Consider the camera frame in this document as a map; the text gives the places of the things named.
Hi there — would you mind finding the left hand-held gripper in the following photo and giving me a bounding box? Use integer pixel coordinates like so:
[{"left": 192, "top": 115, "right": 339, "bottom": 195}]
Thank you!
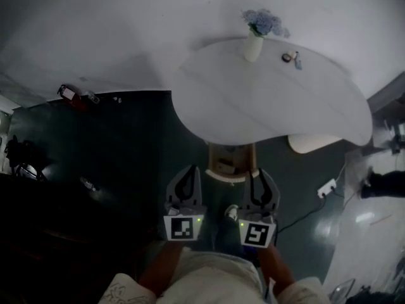
[{"left": 163, "top": 164, "right": 208, "bottom": 243}]

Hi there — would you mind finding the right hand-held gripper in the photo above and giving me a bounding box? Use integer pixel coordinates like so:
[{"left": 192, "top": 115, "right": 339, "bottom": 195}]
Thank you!
[{"left": 237, "top": 167, "right": 281, "bottom": 249}]

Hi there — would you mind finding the person's right forearm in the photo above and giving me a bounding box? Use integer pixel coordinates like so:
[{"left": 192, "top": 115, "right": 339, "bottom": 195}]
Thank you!
[{"left": 256, "top": 243, "right": 296, "bottom": 297}]

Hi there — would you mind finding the person's left forearm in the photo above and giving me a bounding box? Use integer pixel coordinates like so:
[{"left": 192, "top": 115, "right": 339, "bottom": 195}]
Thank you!
[{"left": 138, "top": 241, "right": 185, "bottom": 298}]

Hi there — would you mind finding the person's white shoe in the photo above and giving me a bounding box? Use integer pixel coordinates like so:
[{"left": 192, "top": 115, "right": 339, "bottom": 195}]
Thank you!
[{"left": 223, "top": 204, "right": 240, "bottom": 222}]

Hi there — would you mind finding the brown box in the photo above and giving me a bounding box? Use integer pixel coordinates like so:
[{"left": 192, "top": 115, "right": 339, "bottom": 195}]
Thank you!
[{"left": 217, "top": 158, "right": 237, "bottom": 175}]

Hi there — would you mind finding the person's dark trouser leg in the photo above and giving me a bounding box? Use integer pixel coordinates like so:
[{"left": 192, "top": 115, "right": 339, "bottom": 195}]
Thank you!
[{"left": 214, "top": 215, "right": 245, "bottom": 257}]

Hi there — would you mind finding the white power strip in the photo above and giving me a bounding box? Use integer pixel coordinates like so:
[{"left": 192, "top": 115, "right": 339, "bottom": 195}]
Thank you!
[{"left": 316, "top": 178, "right": 338, "bottom": 199}]

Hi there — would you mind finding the clear plastic bottle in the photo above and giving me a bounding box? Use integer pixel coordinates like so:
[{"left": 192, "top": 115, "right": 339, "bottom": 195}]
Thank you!
[{"left": 80, "top": 176, "right": 101, "bottom": 193}]

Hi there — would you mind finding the person's light shirt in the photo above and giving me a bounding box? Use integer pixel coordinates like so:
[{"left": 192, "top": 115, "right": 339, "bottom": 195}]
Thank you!
[{"left": 97, "top": 250, "right": 333, "bottom": 304}]

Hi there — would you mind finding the white ceramic vase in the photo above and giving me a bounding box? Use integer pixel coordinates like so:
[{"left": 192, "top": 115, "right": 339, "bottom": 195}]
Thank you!
[{"left": 242, "top": 30, "right": 265, "bottom": 63}]

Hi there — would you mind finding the red and black device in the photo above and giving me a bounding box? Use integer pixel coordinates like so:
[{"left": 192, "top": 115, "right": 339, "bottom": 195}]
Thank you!
[{"left": 56, "top": 84, "right": 101, "bottom": 111}]

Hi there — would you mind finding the black stand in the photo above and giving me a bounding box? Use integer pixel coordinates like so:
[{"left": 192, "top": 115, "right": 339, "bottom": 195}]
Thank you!
[{"left": 4, "top": 134, "right": 49, "bottom": 183}]

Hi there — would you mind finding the blue flower bunch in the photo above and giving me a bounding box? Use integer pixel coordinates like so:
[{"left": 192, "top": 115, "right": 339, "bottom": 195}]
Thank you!
[{"left": 240, "top": 8, "right": 291, "bottom": 39}]

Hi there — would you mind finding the black cable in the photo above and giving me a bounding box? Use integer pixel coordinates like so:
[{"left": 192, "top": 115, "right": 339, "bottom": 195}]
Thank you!
[{"left": 274, "top": 196, "right": 327, "bottom": 234}]

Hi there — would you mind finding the white cable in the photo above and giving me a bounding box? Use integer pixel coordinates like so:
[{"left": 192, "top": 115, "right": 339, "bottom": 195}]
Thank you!
[{"left": 334, "top": 162, "right": 348, "bottom": 184}]

